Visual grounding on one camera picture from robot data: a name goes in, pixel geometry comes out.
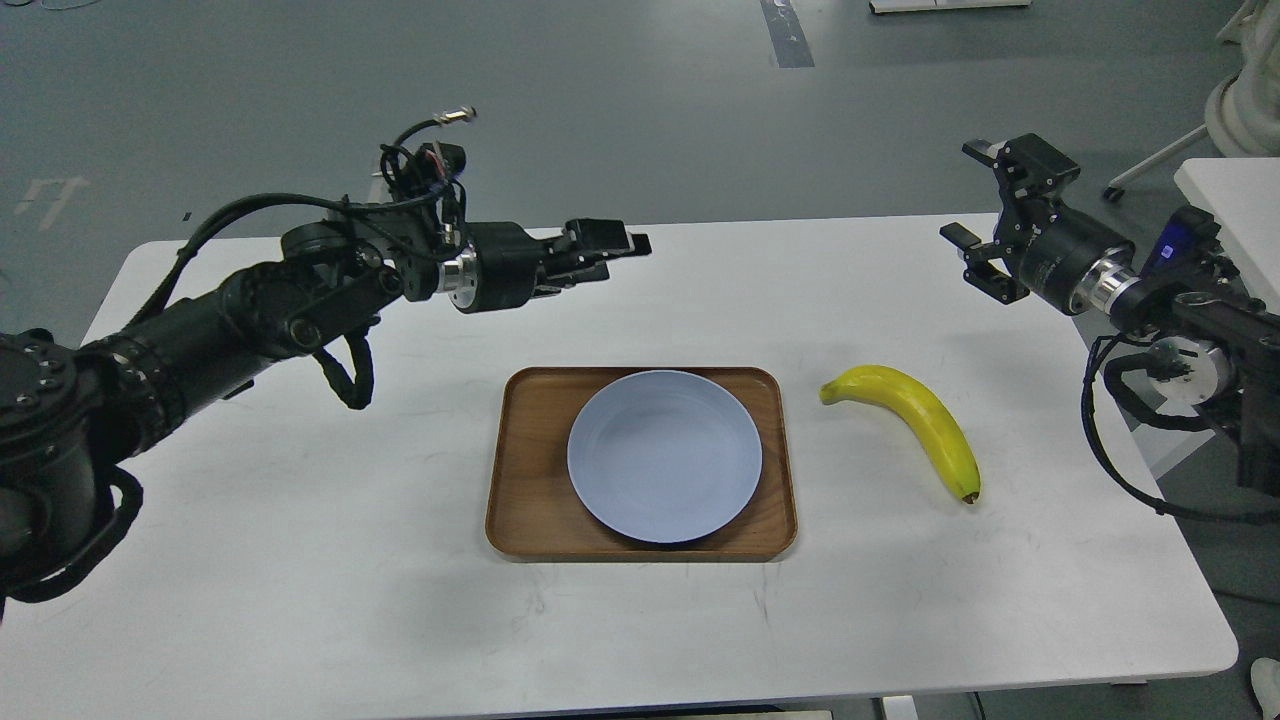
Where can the white chair base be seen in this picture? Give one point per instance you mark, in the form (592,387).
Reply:
(1241,114)

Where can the white side table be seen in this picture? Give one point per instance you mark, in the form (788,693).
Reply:
(1243,196)

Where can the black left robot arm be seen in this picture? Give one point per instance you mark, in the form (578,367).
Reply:
(71,417)

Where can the light blue plate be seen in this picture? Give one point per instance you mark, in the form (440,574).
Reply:
(664,457)

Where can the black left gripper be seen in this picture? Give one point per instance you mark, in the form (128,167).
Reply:
(501,266)

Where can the yellow banana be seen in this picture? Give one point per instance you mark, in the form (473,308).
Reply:
(933,425)

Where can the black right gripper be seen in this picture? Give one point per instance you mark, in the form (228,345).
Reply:
(1031,175)

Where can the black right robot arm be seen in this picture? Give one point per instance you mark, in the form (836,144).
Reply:
(1191,350)

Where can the brown wooden tray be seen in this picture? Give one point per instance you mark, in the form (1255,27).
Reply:
(534,513)

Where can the white shoe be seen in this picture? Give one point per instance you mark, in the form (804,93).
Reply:
(1265,685)

